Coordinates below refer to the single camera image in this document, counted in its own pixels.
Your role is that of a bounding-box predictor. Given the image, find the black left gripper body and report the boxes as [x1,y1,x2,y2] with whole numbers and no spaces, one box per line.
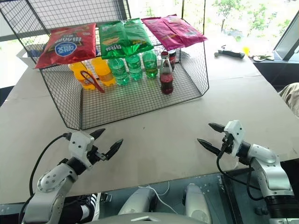
[88,146,110,165]

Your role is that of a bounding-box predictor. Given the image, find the black wire mesh rack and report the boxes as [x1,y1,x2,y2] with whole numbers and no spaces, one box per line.
[0,0,209,131]

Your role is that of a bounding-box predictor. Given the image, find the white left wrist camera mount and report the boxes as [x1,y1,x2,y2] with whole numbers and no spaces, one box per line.
[68,132,95,168]

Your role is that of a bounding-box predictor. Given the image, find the grey framed monitor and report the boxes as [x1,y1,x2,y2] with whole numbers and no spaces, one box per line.
[272,14,299,61]

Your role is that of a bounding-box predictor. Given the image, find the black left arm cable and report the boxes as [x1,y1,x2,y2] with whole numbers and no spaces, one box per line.
[18,132,72,221]

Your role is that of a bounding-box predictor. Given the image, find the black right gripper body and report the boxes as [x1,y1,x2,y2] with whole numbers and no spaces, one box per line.
[221,132,234,154]

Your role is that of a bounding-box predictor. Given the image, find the glass cola bottle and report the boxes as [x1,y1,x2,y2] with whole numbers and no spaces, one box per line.
[159,51,175,95]

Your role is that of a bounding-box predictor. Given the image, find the green soda bottle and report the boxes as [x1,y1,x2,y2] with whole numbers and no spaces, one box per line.
[142,51,159,79]
[107,57,130,86]
[126,55,143,81]

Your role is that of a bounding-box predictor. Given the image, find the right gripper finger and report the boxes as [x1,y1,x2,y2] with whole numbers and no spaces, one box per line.
[197,138,221,155]
[208,123,226,134]

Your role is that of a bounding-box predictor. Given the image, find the pink chip bag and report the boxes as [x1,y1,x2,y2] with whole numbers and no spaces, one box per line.
[163,14,208,49]
[142,17,185,51]

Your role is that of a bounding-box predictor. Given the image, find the red chip bag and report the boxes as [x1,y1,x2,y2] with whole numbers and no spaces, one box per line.
[35,22,97,70]

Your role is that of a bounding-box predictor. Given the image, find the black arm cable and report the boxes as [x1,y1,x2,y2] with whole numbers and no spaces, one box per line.
[18,132,72,221]
[216,137,260,200]

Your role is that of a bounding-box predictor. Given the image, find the thin white cable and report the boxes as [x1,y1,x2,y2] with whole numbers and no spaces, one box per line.
[138,181,178,214]

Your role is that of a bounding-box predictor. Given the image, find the dark plastic cola bottle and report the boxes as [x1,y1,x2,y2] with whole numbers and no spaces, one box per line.
[168,49,178,72]

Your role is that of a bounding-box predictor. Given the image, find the green chip bag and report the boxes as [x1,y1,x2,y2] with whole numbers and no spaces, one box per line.
[121,18,155,57]
[98,20,128,60]

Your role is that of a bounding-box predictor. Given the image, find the black white striped shoe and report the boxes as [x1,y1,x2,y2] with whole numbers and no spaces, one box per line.
[63,192,102,224]

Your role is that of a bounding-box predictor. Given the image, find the grey robot torso edge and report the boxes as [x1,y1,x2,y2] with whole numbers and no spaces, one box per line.
[98,211,187,224]

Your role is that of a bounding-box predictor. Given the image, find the beige trouser knee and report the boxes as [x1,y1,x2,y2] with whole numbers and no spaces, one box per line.
[279,83,299,110]

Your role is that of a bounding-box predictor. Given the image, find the green and white scraps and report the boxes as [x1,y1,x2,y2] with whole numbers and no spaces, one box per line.
[251,53,276,62]

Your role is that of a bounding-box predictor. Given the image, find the orange soda bottle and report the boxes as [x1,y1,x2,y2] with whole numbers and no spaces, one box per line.
[91,57,116,87]
[69,62,96,91]

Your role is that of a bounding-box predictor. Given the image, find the grey rounded robot leg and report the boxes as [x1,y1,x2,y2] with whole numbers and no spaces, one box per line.
[118,188,157,216]
[184,183,213,224]

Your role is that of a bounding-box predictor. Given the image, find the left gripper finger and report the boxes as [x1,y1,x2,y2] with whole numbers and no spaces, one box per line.
[104,139,124,161]
[90,128,106,143]

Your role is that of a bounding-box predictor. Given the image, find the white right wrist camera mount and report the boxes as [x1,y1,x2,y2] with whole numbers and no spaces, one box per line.
[223,120,244,157]

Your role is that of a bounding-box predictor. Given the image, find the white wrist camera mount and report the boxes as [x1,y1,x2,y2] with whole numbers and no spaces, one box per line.
[68,132,95,168]
[223,120,244,157]

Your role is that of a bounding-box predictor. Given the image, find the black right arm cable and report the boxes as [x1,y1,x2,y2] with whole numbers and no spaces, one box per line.
[216,137,260,200]

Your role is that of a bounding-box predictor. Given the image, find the black hammer tool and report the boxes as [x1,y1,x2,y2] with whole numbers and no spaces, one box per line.
[214,44,245,59]

